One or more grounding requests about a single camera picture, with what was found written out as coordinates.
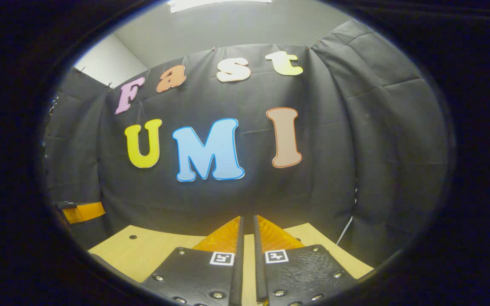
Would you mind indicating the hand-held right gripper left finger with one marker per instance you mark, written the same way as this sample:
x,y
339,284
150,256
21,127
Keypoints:
x,y
236,272

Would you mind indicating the light wooden desktop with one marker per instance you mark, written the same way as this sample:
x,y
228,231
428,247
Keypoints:
x,y
121,248

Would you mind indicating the white ceiling light panel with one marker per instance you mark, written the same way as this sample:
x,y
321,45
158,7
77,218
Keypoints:
x,y
219,4

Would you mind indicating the black backdrop cloth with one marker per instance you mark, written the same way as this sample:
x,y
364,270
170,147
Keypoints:
x,y
334,148

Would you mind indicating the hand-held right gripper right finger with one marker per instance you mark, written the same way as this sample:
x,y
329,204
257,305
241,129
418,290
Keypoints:
x,y
260,272

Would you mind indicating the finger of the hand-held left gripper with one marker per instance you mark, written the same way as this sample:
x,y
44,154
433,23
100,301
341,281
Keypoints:
x,y
85,212

